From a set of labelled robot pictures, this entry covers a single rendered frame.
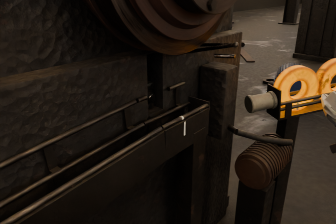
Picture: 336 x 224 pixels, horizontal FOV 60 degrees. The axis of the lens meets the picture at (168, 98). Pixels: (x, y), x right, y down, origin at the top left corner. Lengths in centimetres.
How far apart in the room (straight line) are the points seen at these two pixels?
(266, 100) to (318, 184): 97
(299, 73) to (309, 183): 95
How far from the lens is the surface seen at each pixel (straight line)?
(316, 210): 170
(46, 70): 63
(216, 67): 90
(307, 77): 107
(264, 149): 101
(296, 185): 183
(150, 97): 80
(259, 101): 98
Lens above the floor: 103
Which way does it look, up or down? 21 degrees down
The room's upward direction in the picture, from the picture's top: straight up
